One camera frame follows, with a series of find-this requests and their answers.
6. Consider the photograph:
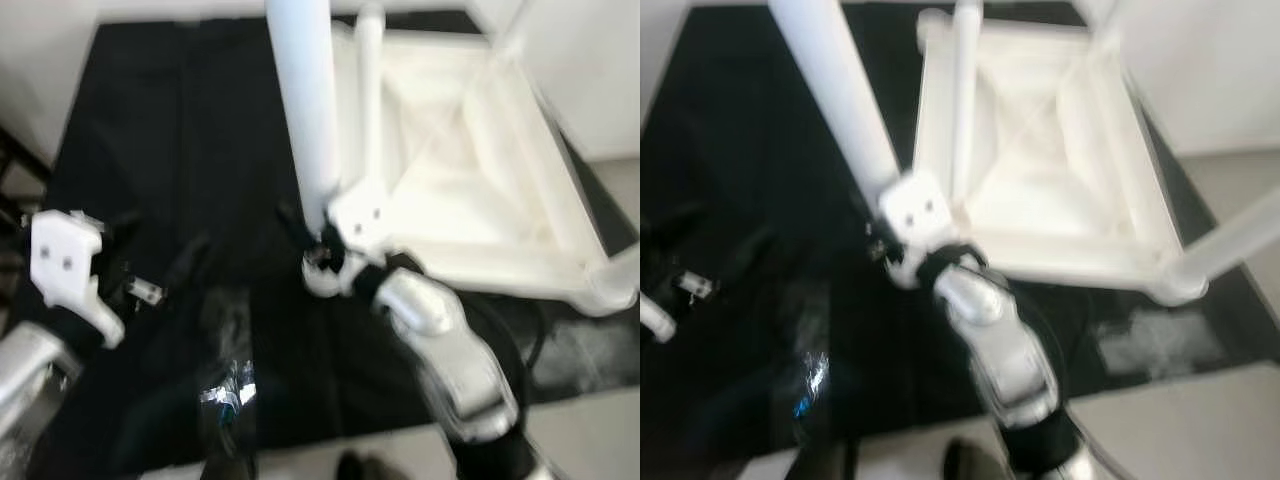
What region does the white plastic children table top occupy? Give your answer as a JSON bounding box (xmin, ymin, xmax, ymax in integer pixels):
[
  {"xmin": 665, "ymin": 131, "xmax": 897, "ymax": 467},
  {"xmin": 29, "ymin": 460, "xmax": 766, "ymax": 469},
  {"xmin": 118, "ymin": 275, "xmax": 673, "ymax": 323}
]
[
  {"xmin": 885, "ymin": 10, "xmax": 1211, "ymax": 306},
  {"xmin": 300, "ymin": 25, "xmax": 641, "ymax": 319}
]

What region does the black tablecloth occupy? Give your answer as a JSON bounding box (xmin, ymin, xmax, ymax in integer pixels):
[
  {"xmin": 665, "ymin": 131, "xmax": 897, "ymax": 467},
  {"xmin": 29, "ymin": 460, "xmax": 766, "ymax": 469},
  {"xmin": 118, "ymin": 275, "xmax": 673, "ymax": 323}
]
[
  {"xmin": 640, "ymin": 0, "xmax": 1280, "ymax": 476},
  {"xmin": 0, "ymin": 10, "xmax": 641, "ymax": 476}
]

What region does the clear tape strip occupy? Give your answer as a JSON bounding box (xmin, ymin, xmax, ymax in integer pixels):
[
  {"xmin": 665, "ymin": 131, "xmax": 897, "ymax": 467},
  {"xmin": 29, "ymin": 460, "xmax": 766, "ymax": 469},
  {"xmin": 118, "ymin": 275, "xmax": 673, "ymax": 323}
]
[
  {"xmin": 1095, "ymin": 308, "xmax": 1231, "ymax": 381},
  {"xmin": 540, "ymin": 315, "xmax": 641, "ymax": 386}
]

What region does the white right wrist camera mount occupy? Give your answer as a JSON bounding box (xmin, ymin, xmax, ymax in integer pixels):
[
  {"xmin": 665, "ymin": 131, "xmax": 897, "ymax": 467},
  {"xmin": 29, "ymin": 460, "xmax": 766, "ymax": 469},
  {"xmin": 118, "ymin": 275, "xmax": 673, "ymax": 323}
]
[
  {"xmin": 325, "ymin": 178, "xmax": 393, "ymax": 261},
  {"xmin": 878, "ymin": 168, "xmax": 956, "ymax": 251}
]

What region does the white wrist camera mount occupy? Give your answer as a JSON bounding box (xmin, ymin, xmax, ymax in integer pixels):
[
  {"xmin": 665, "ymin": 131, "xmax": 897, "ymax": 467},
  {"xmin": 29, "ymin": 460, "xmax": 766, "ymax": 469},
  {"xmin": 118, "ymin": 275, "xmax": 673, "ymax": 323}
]
[
  {"xmin": 28, "ymin": 210, "xmax": 126, "ymax": 349},
  {"xmin": 325, "ymin": 178, "xmax": 393, "ymax": 261},
  {"xmin": 640, "ymin": 290, "xmax": 679, "ymax": 343},
  {"xmin": 878, "ymin": 168, "xmax": 956, "ymax": 251}
]

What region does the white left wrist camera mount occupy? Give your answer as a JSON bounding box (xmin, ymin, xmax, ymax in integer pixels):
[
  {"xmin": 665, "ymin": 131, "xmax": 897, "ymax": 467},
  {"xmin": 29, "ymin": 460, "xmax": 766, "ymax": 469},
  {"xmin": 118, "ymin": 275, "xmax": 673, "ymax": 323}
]
[
  {"xmin": 640, "ymin": 290, "xmax": 679, "ymax": 343},
  {"xmin": 28, "ymin": 210, "xmax": 126, "ymax": 349}
]

